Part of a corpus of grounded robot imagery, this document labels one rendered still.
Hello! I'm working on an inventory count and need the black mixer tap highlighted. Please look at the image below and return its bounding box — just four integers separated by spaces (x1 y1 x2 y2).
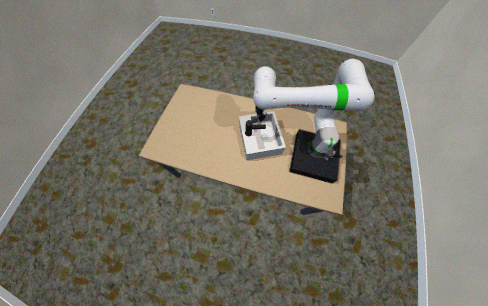
245 117 266 136

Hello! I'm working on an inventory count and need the grey square basin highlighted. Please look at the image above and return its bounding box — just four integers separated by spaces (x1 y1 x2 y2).
239 111 286 160

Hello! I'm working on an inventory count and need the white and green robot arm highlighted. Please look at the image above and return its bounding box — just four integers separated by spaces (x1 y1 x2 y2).
253 59 375 161

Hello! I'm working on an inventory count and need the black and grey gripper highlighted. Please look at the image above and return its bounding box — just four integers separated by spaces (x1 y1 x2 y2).
255 106 267 125

